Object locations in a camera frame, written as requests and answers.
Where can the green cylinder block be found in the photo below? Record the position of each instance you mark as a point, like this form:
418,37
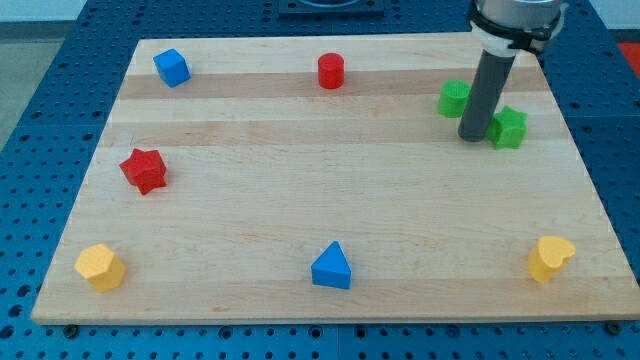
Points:
454,94

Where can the red cylinder block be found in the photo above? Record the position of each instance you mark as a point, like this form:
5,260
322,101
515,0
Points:
330,70

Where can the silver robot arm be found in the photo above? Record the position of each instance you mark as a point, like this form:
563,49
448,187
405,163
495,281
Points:
504,28

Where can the yellow heart block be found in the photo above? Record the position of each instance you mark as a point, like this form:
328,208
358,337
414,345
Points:
548,257

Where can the yellow hexagon block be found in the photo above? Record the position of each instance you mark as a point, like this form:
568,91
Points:
100,267

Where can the blue cube block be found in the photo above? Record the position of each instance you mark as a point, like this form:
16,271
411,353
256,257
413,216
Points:
172,67

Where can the wooden board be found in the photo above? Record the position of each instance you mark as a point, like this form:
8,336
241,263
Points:
265,169

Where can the blue triangle block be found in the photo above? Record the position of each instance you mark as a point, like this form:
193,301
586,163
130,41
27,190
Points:
331,268

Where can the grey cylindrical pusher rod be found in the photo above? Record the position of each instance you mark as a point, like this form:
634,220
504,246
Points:
489,81

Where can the red star block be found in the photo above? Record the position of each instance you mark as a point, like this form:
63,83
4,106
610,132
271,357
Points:
145,170

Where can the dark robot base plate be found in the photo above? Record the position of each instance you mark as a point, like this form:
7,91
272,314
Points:
291,8

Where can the green star block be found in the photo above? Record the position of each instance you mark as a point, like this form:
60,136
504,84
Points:
507,129

